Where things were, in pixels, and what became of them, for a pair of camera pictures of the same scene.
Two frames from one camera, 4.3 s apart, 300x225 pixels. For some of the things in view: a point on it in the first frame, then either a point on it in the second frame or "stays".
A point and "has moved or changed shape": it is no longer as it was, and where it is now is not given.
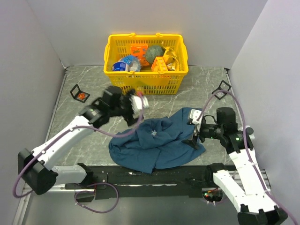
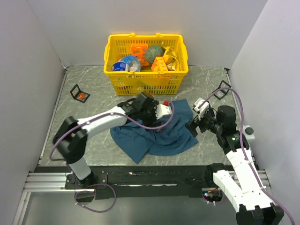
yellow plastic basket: (150, 64) stays
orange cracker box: (159, 64) stays
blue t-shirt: (156, 142) has moved or changed shape
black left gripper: (129, 119) -> (150, 123)
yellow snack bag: (170, 57) stays
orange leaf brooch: (81, 95) stays
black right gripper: (192, 143) -> (191, 125)
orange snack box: (140, 50) stays
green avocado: (153, 51) stays
